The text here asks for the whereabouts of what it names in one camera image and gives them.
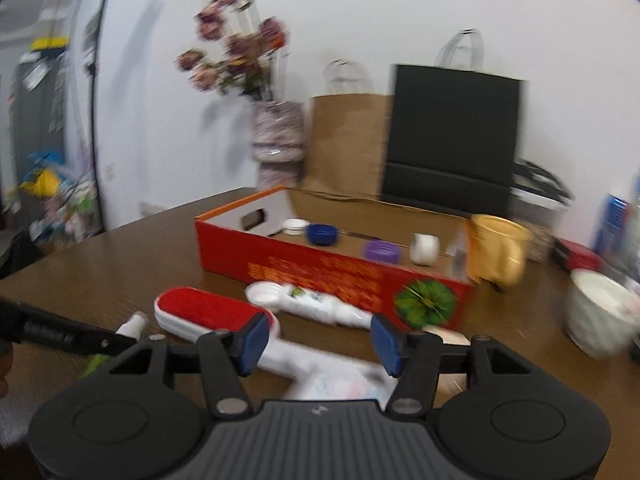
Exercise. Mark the black paper bag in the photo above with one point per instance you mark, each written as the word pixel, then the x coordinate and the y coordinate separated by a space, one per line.
pixel 453 133

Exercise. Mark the white ceramic bowl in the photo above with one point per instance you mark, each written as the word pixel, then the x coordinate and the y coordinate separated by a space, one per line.
pixel 602 316

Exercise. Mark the clear food container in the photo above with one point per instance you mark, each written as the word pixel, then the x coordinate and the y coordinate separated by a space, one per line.
pixel 538 201

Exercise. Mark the red book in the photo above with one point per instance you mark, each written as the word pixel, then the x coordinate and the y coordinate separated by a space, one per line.
pixel 571 256

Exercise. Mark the green spray bottle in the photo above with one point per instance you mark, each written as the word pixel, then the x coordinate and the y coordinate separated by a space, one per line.
pixel 132 330

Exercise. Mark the white tape roll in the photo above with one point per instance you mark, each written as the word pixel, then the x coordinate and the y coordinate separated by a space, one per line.
pixel 424 249

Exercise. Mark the white jar lid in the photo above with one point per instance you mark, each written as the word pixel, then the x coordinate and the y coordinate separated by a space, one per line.
pixel 295 226

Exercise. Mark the blue soda can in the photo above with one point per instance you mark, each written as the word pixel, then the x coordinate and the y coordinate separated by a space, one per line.
pixel 611 227

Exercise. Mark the dried pink roses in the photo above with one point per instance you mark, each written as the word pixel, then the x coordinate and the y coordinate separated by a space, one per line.
pixel 252 49

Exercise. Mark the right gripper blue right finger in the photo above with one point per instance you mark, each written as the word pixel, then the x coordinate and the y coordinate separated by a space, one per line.
pixel 413 359

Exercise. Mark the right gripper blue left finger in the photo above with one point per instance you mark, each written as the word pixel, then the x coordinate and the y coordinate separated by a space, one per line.
pixel 226 357

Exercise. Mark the brown paper bag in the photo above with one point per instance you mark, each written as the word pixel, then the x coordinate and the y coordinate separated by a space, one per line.
pixel 347 145

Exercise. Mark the red white lint brush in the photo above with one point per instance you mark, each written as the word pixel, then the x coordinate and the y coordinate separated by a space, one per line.
pixel 188 313

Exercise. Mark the pink power adapter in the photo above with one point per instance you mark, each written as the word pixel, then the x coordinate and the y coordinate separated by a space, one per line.
pixel 448 336

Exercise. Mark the yellow mug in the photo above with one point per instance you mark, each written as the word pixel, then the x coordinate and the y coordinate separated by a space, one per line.
pixel 501 249

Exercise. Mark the blue gear lid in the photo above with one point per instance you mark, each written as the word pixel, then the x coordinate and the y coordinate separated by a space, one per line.
pixel 323 235

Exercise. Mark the red cardboard box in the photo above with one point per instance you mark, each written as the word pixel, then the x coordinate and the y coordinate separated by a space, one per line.
pixel 243 240

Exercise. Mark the purple gear lid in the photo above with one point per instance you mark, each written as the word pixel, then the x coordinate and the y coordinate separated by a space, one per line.
pixel 381 251

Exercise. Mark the small white spray bottle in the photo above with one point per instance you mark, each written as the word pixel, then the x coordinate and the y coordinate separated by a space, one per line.
pixel 306 303

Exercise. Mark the pink ceramic vase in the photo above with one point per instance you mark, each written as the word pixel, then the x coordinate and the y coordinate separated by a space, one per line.
pixel 278 143

